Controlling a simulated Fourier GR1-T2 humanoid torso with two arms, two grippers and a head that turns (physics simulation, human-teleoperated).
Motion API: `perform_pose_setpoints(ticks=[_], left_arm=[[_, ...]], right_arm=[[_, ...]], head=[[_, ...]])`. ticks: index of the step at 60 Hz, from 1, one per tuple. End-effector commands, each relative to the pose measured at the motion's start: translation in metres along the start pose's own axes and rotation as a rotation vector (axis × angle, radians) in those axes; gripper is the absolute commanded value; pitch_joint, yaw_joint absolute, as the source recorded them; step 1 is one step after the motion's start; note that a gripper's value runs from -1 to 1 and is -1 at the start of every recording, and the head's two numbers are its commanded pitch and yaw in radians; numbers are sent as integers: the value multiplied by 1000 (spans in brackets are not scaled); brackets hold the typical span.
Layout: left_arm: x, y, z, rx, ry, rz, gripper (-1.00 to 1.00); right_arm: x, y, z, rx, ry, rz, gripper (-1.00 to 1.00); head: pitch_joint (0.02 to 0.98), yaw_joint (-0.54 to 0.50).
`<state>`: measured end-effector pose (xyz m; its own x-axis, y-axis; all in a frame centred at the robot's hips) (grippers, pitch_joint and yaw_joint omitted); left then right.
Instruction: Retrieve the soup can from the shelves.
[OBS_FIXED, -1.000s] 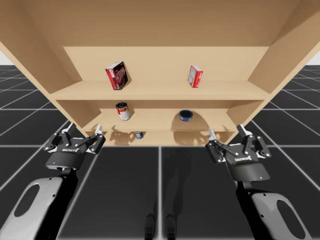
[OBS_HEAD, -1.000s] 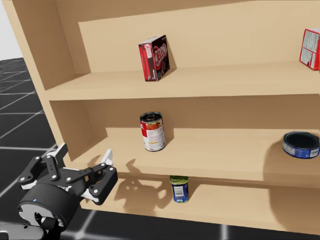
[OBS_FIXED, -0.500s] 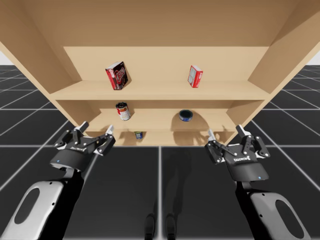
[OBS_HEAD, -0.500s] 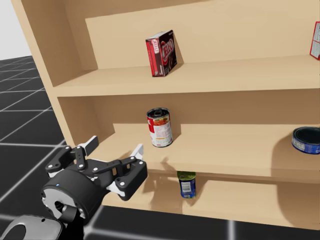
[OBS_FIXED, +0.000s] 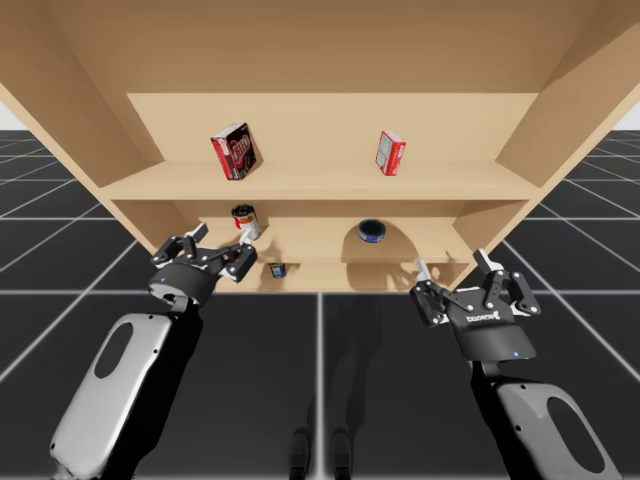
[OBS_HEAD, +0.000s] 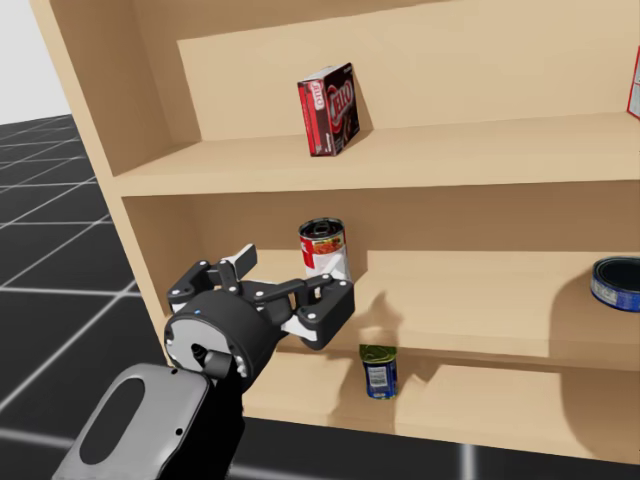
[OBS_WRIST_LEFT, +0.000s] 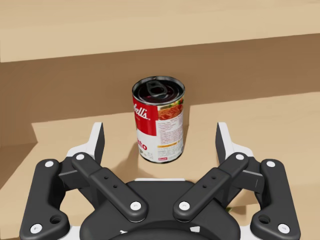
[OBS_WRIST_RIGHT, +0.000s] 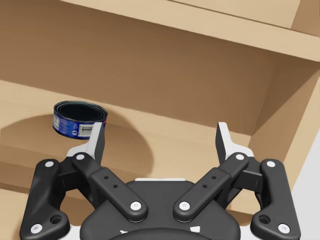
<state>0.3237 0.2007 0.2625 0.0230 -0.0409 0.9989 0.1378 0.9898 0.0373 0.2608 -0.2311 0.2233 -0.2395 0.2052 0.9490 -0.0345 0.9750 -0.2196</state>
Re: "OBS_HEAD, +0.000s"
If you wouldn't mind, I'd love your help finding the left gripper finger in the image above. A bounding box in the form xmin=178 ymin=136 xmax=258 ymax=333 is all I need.
xmin=166 ymin=243 xmax=259 ymax=314
xmin=243 ymin=273 xmax=357 ymax=352

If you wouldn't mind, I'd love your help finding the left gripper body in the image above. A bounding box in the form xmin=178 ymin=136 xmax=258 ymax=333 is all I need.
xmin=163 ymin=282 xmax=282 ymax=390

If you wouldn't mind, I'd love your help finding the red and white can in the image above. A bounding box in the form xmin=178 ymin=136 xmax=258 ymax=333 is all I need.
xmin=298 ymin=216 xmax=349 ymax=282

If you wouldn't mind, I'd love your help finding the green and blue rectangular can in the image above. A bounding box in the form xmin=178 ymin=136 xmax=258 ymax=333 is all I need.
xmin=358 ymin=343 xmax=400 ymax=401

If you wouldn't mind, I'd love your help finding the blue flat can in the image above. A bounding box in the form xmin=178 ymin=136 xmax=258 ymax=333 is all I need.
xmin=590 ymin=255 xmax=640 ymax=314

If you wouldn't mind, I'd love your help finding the pale wooden shelf unit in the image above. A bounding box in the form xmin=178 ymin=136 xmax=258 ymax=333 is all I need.
xmin=28 ymin=0 xmax=640 ymax=475

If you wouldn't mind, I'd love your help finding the dark red carton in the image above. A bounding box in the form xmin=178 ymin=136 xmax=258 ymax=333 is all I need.
xmin=296 ymin=61 xmax=363 ymax=158

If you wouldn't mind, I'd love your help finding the red and white carton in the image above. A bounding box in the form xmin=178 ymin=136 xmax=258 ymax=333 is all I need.
xmin=625 ymin=44 xmax=640 ymax=121

